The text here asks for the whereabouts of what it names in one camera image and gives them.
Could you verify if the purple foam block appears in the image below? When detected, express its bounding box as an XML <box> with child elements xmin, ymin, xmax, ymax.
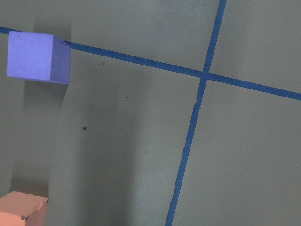
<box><xmin>7</xmin><ymin>31</ymin><xmax>71</xmax><ymax>84</ymax></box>

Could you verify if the orange foam block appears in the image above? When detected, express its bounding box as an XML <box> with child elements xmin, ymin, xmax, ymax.
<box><xmin>0</xmin><ymin>191</ymin><xmax>48</xmax><ymax>226</ymax></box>

